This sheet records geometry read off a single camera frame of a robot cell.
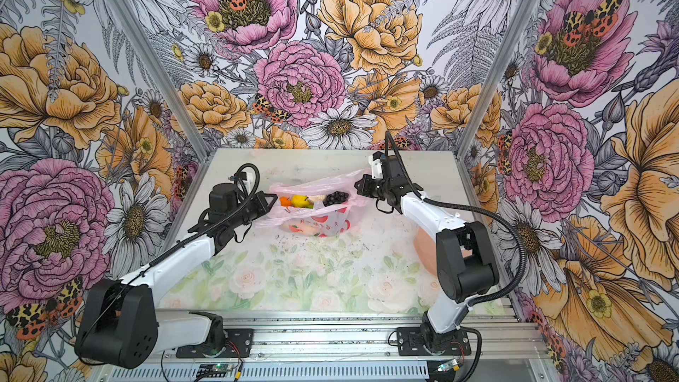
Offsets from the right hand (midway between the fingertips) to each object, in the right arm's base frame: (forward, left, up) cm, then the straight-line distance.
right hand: (353, 190), depth 90 cm
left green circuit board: (-47, +39, -15) cm, 63 cm away
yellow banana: (+3, +19, -9) cm, 22 cm away
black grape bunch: (+5, +7, -11) cm, 14 cm away
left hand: (-5, +24, +1) cm, 25 cm away
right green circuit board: (-48, -24, -16) cm, 56 cm away
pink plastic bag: (-9, +12, -4) cm, 16 cm away
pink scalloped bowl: (-15, -24, -16) cm, 33 cm away
